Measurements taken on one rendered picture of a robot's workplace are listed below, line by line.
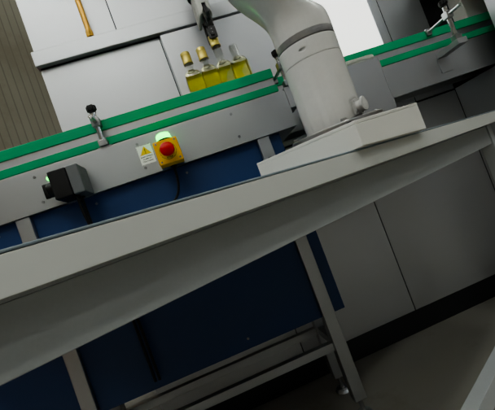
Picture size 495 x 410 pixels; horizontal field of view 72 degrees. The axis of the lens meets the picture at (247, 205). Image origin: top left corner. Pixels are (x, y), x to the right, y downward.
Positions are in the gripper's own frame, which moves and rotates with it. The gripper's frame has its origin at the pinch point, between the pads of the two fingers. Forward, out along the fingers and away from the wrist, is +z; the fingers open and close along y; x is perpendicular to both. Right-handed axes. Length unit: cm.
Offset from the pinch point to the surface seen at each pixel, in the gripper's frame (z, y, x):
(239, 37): -2.9, -11.6, 13.5
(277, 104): 35.8, 15.8, 8.2
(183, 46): -5.4, -11.9, -9.3
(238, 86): 25.9, 13.9, -1.2
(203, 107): 29.1, 13.7, -13.9
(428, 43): 28, 5, 77
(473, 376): 137, 20, 35
